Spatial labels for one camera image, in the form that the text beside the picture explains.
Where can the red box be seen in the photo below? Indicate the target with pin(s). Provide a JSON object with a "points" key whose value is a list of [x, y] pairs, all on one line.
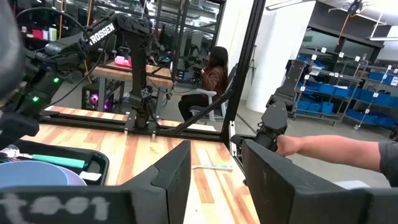
{"points": [[37, 33]]}

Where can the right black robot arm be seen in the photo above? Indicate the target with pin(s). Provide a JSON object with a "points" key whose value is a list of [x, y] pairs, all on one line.
{"points": [[102, 32]]}

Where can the black station frame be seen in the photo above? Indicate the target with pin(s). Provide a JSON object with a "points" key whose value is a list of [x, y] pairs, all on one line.
{"points": [[179, 31]]}

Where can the dark serving tray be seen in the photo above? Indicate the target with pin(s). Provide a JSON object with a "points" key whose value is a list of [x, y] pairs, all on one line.
{"points": [[100, 161]]}

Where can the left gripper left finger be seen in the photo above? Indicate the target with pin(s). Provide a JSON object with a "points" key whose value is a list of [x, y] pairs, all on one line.
{"points": [[168, 186]]}

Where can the black aluminium table frame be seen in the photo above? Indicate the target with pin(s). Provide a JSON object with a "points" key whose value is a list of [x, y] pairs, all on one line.
{"points": [[245, 62]]}

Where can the wooden work table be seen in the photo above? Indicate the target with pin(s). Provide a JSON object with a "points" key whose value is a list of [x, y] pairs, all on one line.
{"points": [[158, 79]]}

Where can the pink object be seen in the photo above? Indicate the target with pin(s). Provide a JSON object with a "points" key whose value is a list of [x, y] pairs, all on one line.
{"points": [[122, 60]]}

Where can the ceiling strip light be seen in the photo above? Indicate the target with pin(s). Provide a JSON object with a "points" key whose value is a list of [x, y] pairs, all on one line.
{"points": [[382, 38]]}

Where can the person's forearm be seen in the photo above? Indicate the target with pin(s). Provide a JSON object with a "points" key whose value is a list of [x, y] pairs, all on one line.
{"points": [[339, 151]]}

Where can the pale green box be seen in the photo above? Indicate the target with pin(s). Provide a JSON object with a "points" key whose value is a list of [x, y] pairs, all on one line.
{"points": [[53, 33]]}

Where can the lavender round plate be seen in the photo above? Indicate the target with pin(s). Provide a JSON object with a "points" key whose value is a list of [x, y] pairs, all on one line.
{"points": [[76, 180]]}

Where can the metal shelving rack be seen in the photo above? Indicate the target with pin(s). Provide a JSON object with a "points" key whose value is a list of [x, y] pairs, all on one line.
{"points": [[339, 77], [381, 87]]}

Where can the person's hand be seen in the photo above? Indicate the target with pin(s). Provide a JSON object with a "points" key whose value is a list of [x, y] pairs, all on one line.
{"points": [[287, 145]]}

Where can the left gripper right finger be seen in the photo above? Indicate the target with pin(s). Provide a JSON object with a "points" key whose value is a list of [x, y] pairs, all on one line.
{"points": [[280, 193]]}

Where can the blue storage bin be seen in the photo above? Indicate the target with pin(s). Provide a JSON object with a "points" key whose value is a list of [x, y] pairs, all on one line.
{"points": [[326, 107], [379, 77], [325, 89], [360, 116], [385, 100], [343, 92]]}

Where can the white office chair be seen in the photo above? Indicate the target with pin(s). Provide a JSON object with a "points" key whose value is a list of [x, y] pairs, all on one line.
{"points": [[209, 93]]}

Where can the white building column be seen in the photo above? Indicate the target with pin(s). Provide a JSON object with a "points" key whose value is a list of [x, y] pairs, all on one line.
{"points": [[280, 46]]}

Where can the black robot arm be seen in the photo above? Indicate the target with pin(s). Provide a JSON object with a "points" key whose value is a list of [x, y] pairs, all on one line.
{"points": [[275, 119]]}

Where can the purple round object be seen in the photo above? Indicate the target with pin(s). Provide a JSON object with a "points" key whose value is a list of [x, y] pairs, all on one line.
{"points": [[94, 99]]}

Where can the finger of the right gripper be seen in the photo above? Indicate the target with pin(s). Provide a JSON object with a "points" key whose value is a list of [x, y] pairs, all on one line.
{"points": [[15, 129]]}

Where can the blue bowl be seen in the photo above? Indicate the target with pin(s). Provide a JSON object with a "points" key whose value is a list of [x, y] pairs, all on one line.
{"points": [[31, 174]]}

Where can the person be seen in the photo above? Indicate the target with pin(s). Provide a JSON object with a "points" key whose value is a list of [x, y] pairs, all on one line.
{"points": [[214, 77]]}

